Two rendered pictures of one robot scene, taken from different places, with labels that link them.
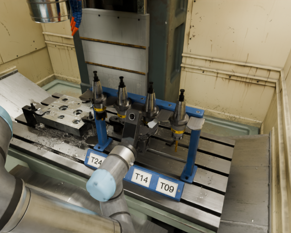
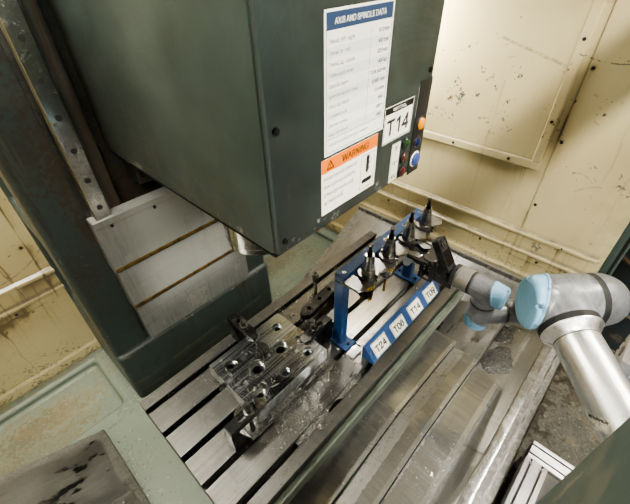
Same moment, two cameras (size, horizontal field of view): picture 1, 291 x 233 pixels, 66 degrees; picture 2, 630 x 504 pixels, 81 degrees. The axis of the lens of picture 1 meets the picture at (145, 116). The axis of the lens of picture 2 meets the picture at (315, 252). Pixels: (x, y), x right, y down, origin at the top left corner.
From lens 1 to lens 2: 123 cm
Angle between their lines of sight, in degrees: 55
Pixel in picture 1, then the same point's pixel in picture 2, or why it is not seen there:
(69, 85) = not seen: outside the picture
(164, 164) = (390, 290)
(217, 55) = not seen: hidden behind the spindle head
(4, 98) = not seen: outside the picture
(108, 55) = (182, 260)
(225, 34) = not seen: hidden behind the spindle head
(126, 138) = (450, 264)
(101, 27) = (162, 224)
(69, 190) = (378, 409)
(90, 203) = (401, 387)
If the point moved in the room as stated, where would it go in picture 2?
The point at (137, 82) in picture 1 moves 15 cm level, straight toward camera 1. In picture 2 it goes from (234, 263) to (269, 270)
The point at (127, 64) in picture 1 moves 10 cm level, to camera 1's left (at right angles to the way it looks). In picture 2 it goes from (217, 249) to (202, 266)
